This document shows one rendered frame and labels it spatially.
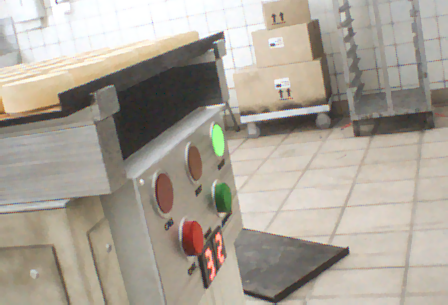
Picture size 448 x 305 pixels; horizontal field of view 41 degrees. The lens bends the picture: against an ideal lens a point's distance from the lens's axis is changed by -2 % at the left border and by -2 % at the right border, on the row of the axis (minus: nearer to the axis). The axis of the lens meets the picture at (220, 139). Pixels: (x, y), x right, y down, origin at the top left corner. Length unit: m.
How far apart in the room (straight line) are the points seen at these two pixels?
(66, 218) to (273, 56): 3.80
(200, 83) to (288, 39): 3.46
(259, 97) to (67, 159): 3.77
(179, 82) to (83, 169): 0.29
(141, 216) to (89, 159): 0.07
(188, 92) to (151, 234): 0.26
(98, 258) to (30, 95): 0.13
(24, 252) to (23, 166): 0.06
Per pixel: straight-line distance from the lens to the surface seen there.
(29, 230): 0.45
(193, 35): 0.70
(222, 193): 0.61
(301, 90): 4.11
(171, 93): 0.69
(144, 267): 0.47
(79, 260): 0.44
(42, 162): 0.43
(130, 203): 0.46
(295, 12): 4.17
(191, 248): 0.52
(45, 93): 0.41
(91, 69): 0.47
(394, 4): 4.42
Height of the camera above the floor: 0.95
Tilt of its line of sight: 12 degrees down
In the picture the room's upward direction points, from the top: 11 degrees counter-clockwise
